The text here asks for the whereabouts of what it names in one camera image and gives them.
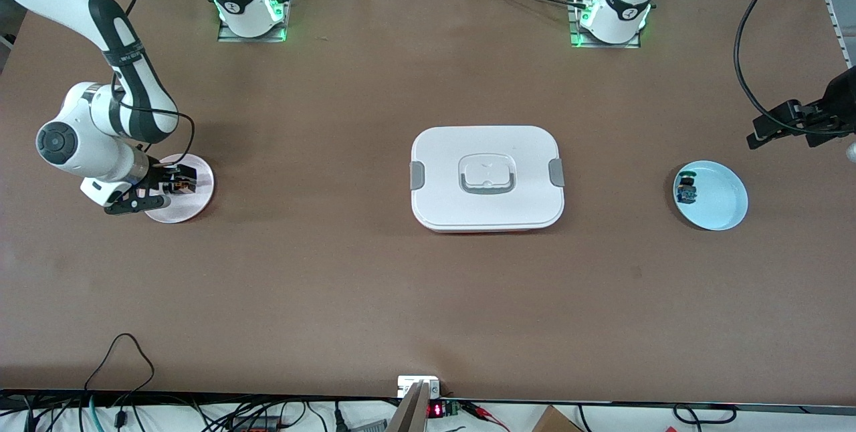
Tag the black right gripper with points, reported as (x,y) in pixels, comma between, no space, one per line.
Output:
(156,176)

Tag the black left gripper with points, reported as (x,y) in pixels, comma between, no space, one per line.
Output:
(837,105)

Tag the orange black switch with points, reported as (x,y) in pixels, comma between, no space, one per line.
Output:
(182,186)

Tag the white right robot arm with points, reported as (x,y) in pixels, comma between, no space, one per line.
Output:
(127,64)

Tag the metal base plate right arm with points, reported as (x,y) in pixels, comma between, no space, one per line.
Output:
(284,11)

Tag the white lunch box grey clips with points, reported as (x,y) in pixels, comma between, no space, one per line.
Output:
(488,208)

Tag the brown cardboard box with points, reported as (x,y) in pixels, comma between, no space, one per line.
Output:
(555,420)

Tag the pink round plate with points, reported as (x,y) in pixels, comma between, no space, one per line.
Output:
(197,208)

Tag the light blue round plate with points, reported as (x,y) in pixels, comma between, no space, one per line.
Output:
(719,198)

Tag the white socket block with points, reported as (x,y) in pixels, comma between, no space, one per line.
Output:
(411,384)

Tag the grey aluminium profile bar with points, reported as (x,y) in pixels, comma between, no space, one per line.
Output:
(408,415)

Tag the red digit display module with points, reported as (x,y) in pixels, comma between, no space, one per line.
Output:
(436,410)

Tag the red clip test leads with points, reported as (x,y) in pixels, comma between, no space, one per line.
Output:
(485,413)

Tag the green blue switch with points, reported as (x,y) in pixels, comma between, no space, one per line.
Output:
(686,188)

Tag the perforated aluminium rail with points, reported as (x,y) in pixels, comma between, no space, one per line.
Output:
(836,17)

